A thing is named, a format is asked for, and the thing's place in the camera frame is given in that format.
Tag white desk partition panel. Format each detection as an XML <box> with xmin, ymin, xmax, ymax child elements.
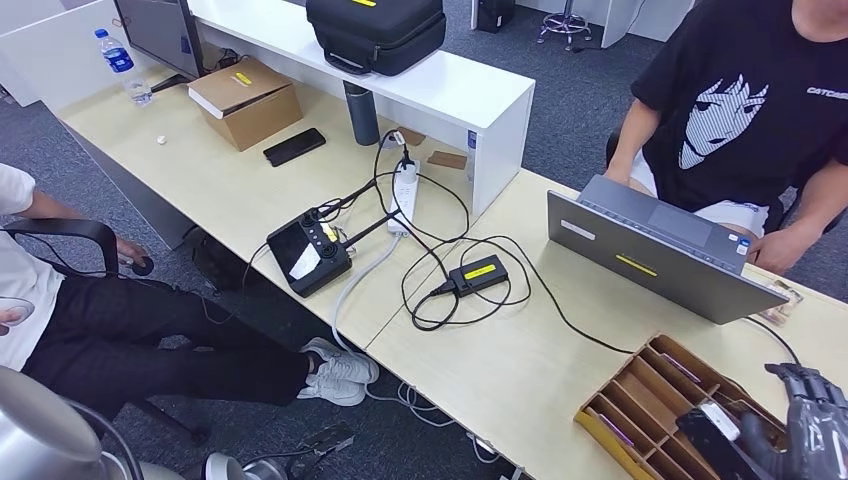
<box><xmin>0</xmin><ymin>0</ymin><xmax>144</xmax><ymax>114</ymax></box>

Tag black yellow-labelled power adapter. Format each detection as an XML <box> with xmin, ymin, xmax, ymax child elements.
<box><xmin>449</xmin><ymin>254</ymin><xmax>510</xmax><ymax>299</ymax></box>

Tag clear plastic water bottle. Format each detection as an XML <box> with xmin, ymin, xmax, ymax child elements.
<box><xmin>93</xmin><ymin>28</ymin><xmax>154</xmax><ymax>107</ymax></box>

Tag wooden card organizer tray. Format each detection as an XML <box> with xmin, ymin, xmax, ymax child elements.
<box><xmin>573</xmin><ymin>334</ymin><xmax>793</xmax><ymax>480</ymax></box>

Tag black glossy floor device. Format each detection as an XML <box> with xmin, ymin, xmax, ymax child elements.
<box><xmin>299</xmin><ymin>423</ymin><xmax>356</xmax><ymax>456</ymax></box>

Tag white round handheld device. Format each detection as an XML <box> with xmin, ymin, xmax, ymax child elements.
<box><xmin>0</xmin><ymin>296</ymin><xmax>36</xmax><ymax>327</ymax></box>

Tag dark grey tumbler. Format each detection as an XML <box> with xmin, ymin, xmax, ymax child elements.
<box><xmin>342</xmin><ymin>80</ymin><xmax>382</xmax><ymax>148</ymax></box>

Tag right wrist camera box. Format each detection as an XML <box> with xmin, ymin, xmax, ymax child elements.
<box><xmin>675</xmin><ymin>402</ymin><xmax>763</xmax><ymax>480</ymax></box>

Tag white sneaker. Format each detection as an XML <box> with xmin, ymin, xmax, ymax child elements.
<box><xmin>299</xmin><ymin>337</ymin><xmax>381</xmax><ymax>386</ymax></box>
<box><xmin>296</xmin><ymin>377</ymin><xmax>368</xmax><ymax>408</ymax></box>

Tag brown cardboard box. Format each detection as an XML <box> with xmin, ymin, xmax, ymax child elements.
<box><xmin>187</xmin><ymin>58</ymin><xmax>305</xmax><ymax>153</ymax></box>

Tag black computer monitor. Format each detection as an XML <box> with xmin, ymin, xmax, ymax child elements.
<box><xmin>112</xmin><ymin>0</ymin><xmax>207</xmax><ymax>94</ymax></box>

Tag chrome stool base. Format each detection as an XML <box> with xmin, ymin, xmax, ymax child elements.
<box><xmin>536</xmin><ymin>0</ymin><xmax>593</xmax><ymax>52</ymax></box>

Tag black smartphone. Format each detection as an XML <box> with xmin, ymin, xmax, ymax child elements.
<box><xmin>262</xmin><ymin>127</ymin><xmax>328</xmax><ymax>168</ymax></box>

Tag white floor cables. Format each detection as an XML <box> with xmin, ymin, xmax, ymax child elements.
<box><xmin>363</xmin><ymin>380</ymin><xmax>460</xmax><ymax>430</ymax></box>

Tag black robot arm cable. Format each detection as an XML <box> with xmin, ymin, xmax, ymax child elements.
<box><xmin>66</xmin><ymin>399</ymin><xmax>144</xmax><ymax>480</ymax></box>

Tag black screen remote controller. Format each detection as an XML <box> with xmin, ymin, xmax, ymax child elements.
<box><xmin>265</xmin><ymin>178</ymin><xmax>403</xmax><ymax>299</ymax></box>

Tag thin black laptop cable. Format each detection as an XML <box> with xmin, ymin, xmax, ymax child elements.
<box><xmin>745</xmin><ymin>316</ymin><xmax>802</xmax><ymax>366</ymax></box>

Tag white desk shelf riser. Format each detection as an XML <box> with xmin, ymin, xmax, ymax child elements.
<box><xmin>186</xmin><ymin>0</ymin><xmax>537</xmax><ymax>221</ymax></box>

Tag thin black controller cable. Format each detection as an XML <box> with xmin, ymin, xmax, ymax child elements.
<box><xmin>237</xmin><ymin>241</ymin><xmax>272</xmax><ymax>289</ymax></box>

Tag person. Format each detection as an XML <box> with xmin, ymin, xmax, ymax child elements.
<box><xmin>604</xmin><ymin>0</ymin><xmax>848</xmax><ymax>277</ymax></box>
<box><xmin>0</xmin><ymin>162</ymin><xmax>382</xmax><ymax>409</ymax></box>

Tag grey laptop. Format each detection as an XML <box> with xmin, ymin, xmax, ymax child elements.
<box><xmin>547</xmin><ymin>174</ymin><xmax>791</xmax><ymax>327</ymax></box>

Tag black computer tower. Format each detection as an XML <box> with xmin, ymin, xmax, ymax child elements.
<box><xmin>474</xmin><ymin>0</ymin><xmax>516</xmax><ymax>34</ymax></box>

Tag black power adapter cable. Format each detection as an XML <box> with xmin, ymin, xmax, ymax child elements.
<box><xmin>372</xmin><ymin>128</ymin><xmax>534</xmax><ymax>333</ymax></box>

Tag black card reader cable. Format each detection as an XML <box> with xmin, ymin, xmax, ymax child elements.
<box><xmin>502</xmin><ymin>236</ymin><xmax>639</xmax><ymax>356</ymax></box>

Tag white power strip cable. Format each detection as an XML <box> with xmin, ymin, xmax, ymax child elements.
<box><xmin>329</xmin><ymin>231</ymin><xmax>406</xmax><ymax>362</ymax></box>

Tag purple edged key card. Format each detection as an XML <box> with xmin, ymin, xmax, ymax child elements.
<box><xmin>661</xmin><ymin>352</ymin><xmax>702</xmax><ymax>384</ymax></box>
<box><xmin>596</xmin><ymin>410</ymin><xmax>636</xmax><ymax>450</ymax></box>

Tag white cabinet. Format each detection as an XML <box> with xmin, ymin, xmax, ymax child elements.
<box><xmin>600</xmin><ymin>0</ymin><xmax>694</xmax><ymax>49</ymax></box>

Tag person's left hand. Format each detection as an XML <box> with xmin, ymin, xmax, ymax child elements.
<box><xmin>113</xmin><ymin>235</ymin><xmax>152</xmax><ymax>270</ymax></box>
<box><xmin>748</xmin><ymin>225</ymin><xmax>817</xmax><ymax>277</ymax></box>

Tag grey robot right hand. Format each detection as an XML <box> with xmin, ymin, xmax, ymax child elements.
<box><xmin>740</xmin><ymin>362</ymin><xmax>848</xmax><ymax>480</ymax></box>

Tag black cable bundle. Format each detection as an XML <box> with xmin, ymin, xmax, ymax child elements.
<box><xmin>202</xmin><ymin>49</ymin><xmax>244</xmax><ymax>74</ymax></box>

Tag black carrying case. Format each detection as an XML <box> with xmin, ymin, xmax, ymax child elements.
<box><xmin>305</xmin><ymin>0</ymin><xmax>448</xmax><ymax>78</ymax></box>

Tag white power strip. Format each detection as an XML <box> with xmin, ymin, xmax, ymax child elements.
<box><xmin>386</xmin><ymin>160</ymin><xmax>422</xmax><ymax>238</ymax></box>

